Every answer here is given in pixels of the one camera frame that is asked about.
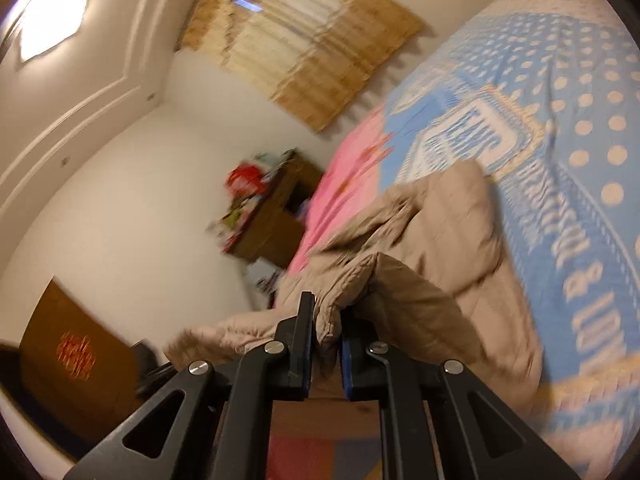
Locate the pink knitted blanket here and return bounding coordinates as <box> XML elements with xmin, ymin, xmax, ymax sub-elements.
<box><xmin>288</xmin><ymin>106</ymin><xmax>390</xmax><ymax>274</ymax></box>

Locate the ceiling light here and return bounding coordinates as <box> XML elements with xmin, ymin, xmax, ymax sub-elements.
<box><xmin>20</xmin><ymin>0</ymin><xmax>88</xmax><ymax>62</ymax></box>

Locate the blue patterned bed blanket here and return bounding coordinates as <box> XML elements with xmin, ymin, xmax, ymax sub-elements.
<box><xmin>381</xmin><ymin>0</ymin><xmax>639</xmax><ymax>479</ymax></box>

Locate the dark wooden cabinet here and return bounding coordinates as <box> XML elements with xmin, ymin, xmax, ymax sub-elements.
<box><xmin>222</xmin><ymin>150</ymin><xmax>323</xmax><ymax>269</ymax></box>

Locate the beige quilted puffer jacket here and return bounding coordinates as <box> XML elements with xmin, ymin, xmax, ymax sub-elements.
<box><xmin>165</xmin><ymin>159</ymin><xmax>542</xmax><ymax>408</ymax></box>

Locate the white paper bag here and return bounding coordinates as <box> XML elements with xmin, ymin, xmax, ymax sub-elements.
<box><xmin>244</xmin><ymin>258</ymin><xmax>283</xmax><ymax>311</ymax></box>

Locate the dark brown wooden door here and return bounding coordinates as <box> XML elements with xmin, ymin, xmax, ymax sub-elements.
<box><xmin>20</xmin><ymin>281</ymin><xmax>141</xmax><ymax>445</ymax></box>

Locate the yellow patterned curtain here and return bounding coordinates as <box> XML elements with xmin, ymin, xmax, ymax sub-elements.
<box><xmin>177</xmin><ymin>0</ymin><xmax>425</xmax><ymax>132</ymax></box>

